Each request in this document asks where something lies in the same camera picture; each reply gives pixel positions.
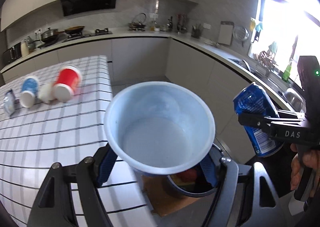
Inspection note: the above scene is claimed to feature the crushed blue soda can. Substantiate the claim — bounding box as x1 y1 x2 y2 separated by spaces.
233 83 282 157

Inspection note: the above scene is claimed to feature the light blue plastic bowl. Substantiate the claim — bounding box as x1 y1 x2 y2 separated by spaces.
104 81 216 176

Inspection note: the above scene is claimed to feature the white tissue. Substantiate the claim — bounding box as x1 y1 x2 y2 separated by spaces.
38 83 55 104

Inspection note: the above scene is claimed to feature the blue paper cup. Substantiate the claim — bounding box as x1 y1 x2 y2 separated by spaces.
20 76 39 108

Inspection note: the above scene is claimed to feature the red paper cup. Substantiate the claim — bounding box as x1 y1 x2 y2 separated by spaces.
53 65 82 103

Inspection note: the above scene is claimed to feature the black round trash bin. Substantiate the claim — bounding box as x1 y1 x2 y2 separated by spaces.
166 144 224 198

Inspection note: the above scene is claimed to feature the white tiled kitchen island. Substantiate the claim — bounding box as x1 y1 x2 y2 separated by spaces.
1 55 156 226

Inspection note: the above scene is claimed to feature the person's right hand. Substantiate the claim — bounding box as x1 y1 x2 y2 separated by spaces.
290 150 319 197

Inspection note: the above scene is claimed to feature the stainless steel sink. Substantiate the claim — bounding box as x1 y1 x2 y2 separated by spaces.
283 87 306 112

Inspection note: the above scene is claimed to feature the green dish soap bottle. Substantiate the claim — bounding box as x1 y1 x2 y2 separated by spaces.
281 59 292 82

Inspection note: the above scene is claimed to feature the round metal strainer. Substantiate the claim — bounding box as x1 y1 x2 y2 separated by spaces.
233 26 249 47

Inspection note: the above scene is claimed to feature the brown cardboard under bin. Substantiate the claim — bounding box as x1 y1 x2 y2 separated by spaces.
142 176 199 217

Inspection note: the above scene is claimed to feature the white cutting board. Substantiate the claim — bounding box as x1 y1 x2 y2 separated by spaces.
217 21 234 46

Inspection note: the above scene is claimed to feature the black knife block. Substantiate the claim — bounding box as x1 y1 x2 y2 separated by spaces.
191 24 203 39

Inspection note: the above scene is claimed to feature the small silver foil packet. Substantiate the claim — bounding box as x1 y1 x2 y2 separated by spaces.
3 89 16 116

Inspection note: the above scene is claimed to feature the utensil holder with utensils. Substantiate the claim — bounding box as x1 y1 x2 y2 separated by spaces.
176 14 189 34

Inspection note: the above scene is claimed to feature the dark sauce bottle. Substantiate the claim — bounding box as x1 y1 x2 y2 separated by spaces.
166 16 173 32

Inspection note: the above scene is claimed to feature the cream thermos jug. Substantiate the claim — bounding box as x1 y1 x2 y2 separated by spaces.
21 40 29 57

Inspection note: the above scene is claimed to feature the black microwave oven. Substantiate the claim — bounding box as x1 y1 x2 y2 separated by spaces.
2 42 22 66

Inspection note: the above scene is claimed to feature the lidded wok pot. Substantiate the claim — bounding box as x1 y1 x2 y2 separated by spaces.
41 28 60 43

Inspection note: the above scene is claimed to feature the black frying pan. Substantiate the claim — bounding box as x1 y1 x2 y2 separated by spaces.
64 26 84 35

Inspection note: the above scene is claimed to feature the gas stove top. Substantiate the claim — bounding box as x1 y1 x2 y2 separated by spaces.
63 28 113 42

